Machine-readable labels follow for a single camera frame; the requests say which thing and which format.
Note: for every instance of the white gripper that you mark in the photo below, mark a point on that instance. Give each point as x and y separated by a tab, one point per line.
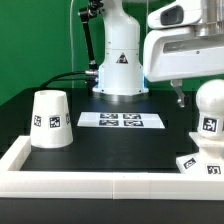
186	40

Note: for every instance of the white lamp bulb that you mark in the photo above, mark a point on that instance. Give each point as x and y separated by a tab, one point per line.
210	102

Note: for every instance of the white lamp base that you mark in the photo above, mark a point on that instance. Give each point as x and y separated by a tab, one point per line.
209	160

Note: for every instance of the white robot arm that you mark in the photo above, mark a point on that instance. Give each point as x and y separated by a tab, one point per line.
120	76

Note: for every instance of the white lamp shade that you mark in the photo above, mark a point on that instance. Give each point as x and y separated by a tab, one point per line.
50	124

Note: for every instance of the white marker plate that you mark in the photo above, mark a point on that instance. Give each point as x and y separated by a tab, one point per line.
120	120

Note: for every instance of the white U-shaped fence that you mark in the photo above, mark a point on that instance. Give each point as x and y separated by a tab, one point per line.
16	183

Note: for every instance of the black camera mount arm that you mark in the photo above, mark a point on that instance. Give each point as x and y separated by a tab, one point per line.
85	15

